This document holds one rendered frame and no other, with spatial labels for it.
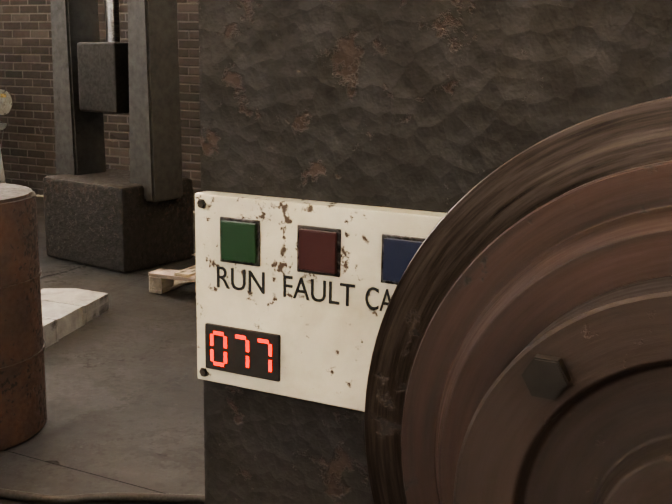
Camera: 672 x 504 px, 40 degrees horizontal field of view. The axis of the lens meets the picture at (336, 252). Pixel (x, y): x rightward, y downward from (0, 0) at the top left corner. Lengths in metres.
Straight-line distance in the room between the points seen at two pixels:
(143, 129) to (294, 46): 5.12
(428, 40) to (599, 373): 0.35
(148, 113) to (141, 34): 0.48
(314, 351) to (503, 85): 0.28
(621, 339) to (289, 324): 0.39
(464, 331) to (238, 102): 0.35
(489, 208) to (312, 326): 0.27
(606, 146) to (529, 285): 0.09
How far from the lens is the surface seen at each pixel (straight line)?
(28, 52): 9.31
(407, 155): 0.77
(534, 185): 0.58
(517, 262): 0.57
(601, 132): 0.57
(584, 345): 0.50
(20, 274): 3.34
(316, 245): 0.79
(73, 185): 6.21
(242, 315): 0.85
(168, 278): 5.37
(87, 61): 6.26
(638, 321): 0.49
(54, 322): 4.60
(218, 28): 0.85
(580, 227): 0.56
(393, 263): 0.76
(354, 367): 0.80
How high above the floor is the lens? 1.36
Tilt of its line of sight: 12 degrees down
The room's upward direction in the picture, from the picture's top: 1 degrees clockwise
